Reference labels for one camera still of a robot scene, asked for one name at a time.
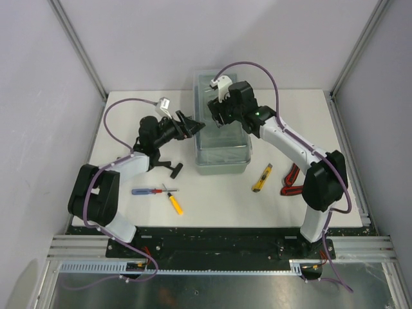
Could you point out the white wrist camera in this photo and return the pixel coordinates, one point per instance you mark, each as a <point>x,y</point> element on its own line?
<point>221,84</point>
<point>162,107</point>

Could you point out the red and black pliers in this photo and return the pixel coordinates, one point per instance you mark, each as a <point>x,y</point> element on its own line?
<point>289,188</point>

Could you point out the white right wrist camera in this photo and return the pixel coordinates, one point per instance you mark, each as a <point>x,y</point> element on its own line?
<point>221,84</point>

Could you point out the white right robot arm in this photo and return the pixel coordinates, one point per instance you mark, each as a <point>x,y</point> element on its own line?
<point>325,177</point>

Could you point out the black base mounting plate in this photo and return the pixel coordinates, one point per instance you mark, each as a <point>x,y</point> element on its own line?
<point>228,249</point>

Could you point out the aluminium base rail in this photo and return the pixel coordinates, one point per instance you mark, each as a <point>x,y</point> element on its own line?
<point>350,249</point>

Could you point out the blue and red screwdriver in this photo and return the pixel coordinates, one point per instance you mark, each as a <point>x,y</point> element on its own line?
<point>148,191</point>

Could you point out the aluminium frame post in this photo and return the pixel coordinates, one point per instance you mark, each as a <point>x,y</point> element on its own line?
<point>68,28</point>
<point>362,42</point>

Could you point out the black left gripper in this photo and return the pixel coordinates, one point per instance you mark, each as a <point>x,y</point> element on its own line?
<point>181,129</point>

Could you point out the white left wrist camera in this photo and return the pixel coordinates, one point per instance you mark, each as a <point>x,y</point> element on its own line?
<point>162,107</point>

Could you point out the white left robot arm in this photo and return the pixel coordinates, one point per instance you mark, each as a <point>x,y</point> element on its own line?
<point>94,197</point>

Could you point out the green plastic tool box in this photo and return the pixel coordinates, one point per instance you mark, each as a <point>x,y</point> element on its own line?
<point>225,150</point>

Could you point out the left aluminium frame post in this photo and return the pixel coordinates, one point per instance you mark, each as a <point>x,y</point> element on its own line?
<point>68,28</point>

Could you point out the yellow utility knife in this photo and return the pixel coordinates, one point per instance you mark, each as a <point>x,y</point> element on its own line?
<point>262,179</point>

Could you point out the yellow handle screwdriver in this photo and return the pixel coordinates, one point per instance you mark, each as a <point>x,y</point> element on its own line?
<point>173,201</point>

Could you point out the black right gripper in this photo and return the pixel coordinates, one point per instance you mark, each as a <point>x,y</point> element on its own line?
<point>217,108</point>

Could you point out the black T-handle wrench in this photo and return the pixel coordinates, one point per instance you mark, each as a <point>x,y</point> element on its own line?
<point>175,170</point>

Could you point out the right aluminium frame post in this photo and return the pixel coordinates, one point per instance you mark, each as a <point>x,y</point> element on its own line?
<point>362,42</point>

